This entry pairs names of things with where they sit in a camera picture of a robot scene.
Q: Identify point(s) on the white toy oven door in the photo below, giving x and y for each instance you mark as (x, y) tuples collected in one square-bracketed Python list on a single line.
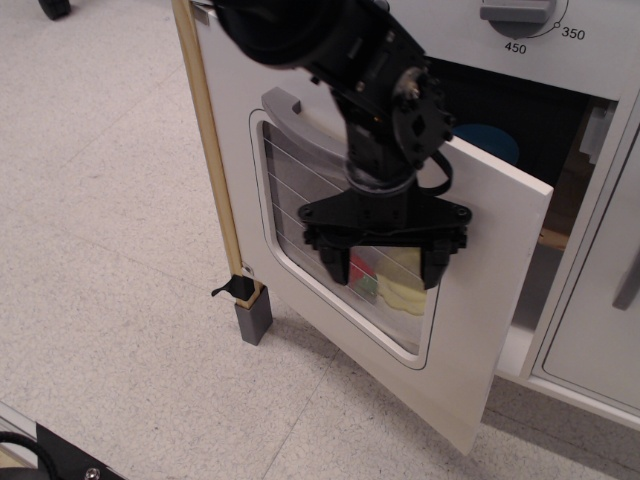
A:
[(440, 364)]

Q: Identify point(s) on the black wheel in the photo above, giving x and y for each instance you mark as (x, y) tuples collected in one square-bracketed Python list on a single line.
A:
[(55, 9)]

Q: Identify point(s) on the grey cabinet leg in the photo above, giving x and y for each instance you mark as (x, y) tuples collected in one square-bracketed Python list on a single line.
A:
[(254, 322)]

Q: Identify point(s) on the grey oven knob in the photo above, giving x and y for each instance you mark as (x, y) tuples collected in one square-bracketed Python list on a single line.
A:
[(517, 18)]

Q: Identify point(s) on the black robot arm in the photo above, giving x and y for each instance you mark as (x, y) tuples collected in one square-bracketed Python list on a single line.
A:
[(395, 119)]

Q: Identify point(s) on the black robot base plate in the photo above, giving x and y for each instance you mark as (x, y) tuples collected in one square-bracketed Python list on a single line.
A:
[(70, 461)]

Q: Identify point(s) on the yellow toy plate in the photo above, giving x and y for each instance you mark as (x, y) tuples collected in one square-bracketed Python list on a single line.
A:
[(399, 280)]

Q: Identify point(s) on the white toy kitchen cabinet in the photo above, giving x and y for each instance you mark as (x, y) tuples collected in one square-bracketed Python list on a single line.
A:
[(565, 94)]

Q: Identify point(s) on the white right cabinet door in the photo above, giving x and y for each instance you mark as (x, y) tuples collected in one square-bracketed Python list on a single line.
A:
[(593, 349)]

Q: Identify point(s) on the grey right door handle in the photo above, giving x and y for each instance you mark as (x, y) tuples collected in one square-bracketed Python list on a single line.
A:
[(628, 288)]

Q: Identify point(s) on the blue toy bowl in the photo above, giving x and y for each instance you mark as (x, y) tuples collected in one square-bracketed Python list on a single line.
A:
[(490, 139)]

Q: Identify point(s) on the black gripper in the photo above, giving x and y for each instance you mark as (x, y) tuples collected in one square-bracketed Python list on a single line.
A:
[(412, 218)]

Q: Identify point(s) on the red toy chili pepper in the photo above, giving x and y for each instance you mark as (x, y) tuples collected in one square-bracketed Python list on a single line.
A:
[(362, 279)]

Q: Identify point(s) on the grey oven door handle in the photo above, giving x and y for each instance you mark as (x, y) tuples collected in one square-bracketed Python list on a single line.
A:
[(285, 112)]

